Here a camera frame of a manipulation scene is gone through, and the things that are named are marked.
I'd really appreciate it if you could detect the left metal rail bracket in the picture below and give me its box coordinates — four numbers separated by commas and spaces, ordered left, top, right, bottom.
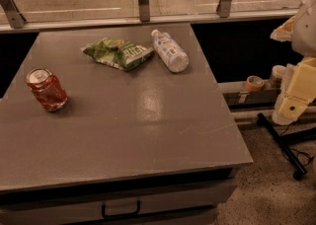
0, 0, 26, 29

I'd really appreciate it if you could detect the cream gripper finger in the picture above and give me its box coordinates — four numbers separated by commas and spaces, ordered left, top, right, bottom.
270, 16, 295, 42
272, 57, 316, 125

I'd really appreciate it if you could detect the grey cabinet drawer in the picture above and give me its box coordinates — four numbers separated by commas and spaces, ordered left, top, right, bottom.
0, 179, 237, 225

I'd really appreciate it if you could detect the green chip bag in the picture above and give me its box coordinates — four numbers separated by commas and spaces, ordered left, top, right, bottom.
82, 37, 154, 71

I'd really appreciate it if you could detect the grey side shelf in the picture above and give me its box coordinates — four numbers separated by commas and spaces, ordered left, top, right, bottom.
218, 81, 280, 108

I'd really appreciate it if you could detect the clear plastic water bottle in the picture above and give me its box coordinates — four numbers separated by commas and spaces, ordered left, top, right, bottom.
151, 30, 189, 73

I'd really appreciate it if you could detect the black stand leg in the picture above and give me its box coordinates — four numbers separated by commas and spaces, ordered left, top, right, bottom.
257, 113, 316, 181

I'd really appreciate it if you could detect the red coke can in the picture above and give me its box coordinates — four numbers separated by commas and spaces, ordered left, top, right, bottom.
26, 68, 68, 112

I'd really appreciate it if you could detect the black drawer handle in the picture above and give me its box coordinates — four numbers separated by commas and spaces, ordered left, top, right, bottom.
101, 200, 141, 220

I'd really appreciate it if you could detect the black cable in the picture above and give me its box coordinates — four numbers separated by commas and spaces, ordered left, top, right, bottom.
279, 123, 315, 168

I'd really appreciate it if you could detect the orange tape roll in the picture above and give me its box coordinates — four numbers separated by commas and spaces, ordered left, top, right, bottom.
246, 75, 265, 92

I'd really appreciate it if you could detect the paper cup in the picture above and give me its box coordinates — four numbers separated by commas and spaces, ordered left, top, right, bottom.
269, 65, 285, 88

